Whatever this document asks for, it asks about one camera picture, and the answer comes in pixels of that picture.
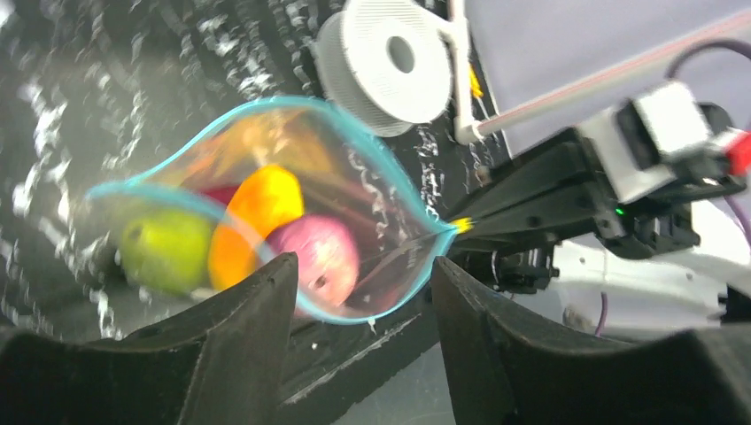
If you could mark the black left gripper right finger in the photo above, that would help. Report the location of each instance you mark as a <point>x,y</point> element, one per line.
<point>508,365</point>

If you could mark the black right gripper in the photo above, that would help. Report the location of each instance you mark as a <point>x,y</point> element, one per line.
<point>550,193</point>

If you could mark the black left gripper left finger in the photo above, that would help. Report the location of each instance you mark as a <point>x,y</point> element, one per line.
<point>219,362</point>

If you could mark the green pear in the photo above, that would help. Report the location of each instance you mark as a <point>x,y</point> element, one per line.
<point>166,250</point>

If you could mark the pink peach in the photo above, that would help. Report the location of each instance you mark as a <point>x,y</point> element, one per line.
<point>328,257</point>

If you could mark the yellow orange mango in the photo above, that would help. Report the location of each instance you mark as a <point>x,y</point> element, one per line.
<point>266,200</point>

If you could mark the red apple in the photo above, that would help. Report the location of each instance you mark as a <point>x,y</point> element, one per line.
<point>221,195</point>

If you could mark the clear zip top bag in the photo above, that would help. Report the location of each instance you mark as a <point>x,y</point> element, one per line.
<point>343,170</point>

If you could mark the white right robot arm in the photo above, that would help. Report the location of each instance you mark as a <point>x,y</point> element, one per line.
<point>694,278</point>

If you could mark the white perforated spool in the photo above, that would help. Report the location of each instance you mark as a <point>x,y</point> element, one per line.
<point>385,63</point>

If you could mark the white pvc pipe frame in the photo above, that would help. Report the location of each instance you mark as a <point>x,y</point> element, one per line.
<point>530,48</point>

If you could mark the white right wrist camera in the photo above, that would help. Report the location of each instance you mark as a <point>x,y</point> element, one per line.
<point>645,142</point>

